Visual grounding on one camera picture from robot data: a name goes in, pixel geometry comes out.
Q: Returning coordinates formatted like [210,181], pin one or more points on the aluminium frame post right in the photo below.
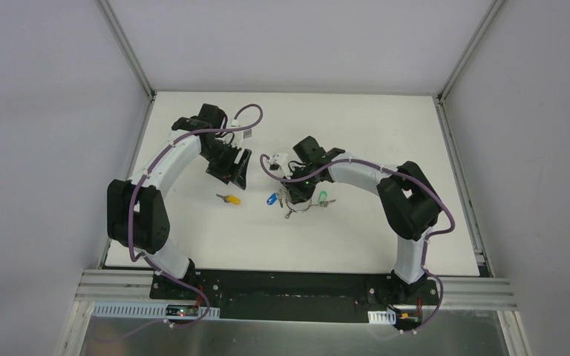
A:
[471,48]

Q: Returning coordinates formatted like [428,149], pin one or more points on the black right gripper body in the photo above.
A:
[299,188]

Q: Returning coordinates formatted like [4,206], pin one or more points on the aluminium front rail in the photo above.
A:
[459,293]

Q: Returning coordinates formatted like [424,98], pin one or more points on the green tagged key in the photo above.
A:
[323,200]

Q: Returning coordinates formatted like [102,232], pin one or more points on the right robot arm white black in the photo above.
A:
[409,202]

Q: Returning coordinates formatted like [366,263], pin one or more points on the aluminium frame post left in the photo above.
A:
[117,31]

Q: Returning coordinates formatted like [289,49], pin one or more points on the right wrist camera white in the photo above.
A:
[278,161]

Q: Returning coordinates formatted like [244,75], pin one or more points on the yellow tagged key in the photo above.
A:
[230,199]

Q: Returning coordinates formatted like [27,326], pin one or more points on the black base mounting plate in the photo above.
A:
[301,296]

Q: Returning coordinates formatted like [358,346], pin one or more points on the aluminium frame post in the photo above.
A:
[117,31]
[471,48]

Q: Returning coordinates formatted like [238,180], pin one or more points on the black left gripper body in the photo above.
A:
[227,160]

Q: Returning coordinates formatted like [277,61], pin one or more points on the silver keyring with clips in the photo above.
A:
[285,201]

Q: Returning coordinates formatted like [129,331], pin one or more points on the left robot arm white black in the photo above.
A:
[136,215]

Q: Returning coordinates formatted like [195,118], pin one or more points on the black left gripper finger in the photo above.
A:
[230,165]
[242,169]

